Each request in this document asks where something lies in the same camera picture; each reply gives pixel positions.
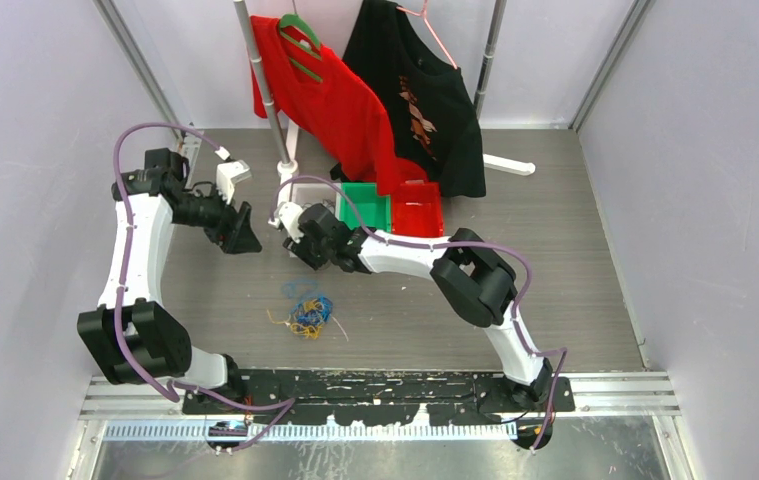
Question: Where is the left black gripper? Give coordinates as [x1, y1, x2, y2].
[171, 179, 262, 253]

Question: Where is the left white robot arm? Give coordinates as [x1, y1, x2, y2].
[77, 148, 262, 413]

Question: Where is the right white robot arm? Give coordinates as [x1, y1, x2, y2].
[271, 202, 554, 411]

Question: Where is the white plastic bin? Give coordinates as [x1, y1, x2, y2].
[290, 182, 339, 216]

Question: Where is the green plastic bin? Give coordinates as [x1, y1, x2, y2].
[335, 182, 392, 232]

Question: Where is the white clothes rack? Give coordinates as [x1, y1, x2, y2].
[233, 0, 537, 187]

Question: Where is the red plastic bin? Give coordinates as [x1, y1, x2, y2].
[391, 182, 444, 238]

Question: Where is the red t-shirt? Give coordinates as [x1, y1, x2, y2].
[250, 16, 428, 195]

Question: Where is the black t-shirt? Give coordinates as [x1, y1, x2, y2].
[343, 1, 486, 198]

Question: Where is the green clothes hanger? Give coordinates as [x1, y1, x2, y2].
[278, 13, 323, 83]

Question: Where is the pink clothes hanger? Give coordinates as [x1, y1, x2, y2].
[396, 0, 459, 70]

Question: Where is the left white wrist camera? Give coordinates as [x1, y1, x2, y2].
[215, 160, 252, 205]

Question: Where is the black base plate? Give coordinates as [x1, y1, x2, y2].
[221, 369, 549, 427]

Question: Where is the white slotted cable duct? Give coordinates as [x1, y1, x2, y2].
[103, 420, 518, 442]

